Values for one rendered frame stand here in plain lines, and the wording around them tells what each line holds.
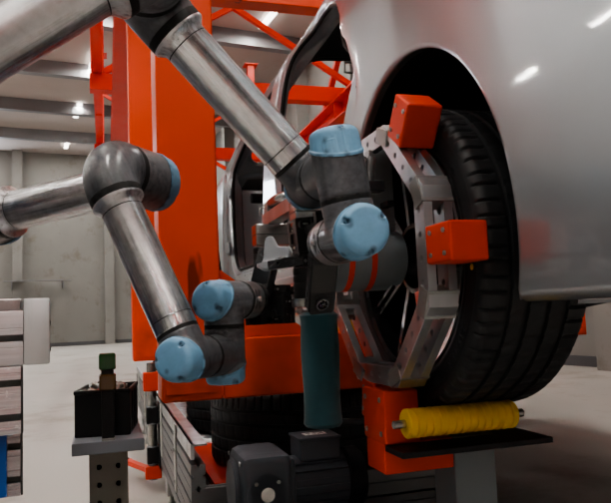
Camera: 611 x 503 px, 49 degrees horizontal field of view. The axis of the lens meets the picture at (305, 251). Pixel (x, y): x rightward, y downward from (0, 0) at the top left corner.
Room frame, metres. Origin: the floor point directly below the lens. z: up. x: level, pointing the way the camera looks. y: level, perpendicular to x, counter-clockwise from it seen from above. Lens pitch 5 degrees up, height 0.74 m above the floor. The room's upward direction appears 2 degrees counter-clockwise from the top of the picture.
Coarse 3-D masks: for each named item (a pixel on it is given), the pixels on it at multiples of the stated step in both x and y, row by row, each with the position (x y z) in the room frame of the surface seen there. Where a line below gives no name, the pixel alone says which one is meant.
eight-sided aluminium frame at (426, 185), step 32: (384, 128) 1.35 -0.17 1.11; (416, 160) 1.31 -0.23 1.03; (416, 192) 1.22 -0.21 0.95; (448, 192) 1.22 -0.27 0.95; (416, 224) 1.23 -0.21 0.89; (416, 256) 1.24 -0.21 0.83; (448, 288) 1.22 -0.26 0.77; (352, 320) 1.70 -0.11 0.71; (416, 320) 1.25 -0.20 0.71; (448, 320) 1.24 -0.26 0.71; (352, 352) 1.59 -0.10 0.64; (416, 352) 1.29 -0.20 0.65; (384, 384) 1.42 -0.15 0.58; (416, 384) 1.36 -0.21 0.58
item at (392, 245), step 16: (400, 240) 1.43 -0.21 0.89; (384, 256) 1.40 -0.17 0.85; (400, 256) 1.42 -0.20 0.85; (352, 272) 1.38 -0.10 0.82; (368, 272) 1.39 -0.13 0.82; (384, 272) 1.41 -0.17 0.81; (400, 272) 1.43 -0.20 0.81; (336, 288) 1.41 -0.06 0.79; (352, 288) 1.42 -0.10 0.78; (368, 288) 1.43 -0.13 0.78; (384, 288) 1.45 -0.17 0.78
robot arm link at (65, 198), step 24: (168, 168) 1.31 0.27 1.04; (0, 192) 1.42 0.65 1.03; (24, 192) 1.39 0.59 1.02; (48, 192) 1.36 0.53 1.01; (72, 192) 1.34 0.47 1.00; (144, 192) 1.25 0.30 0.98; (168, 192) 1.32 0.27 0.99; (0, 216) 1.41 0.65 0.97; (24, 216) 1.40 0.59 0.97; (48, 216) 1.39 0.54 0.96; (72, 216) 1.39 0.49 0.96; (0, 240) 1.46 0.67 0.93
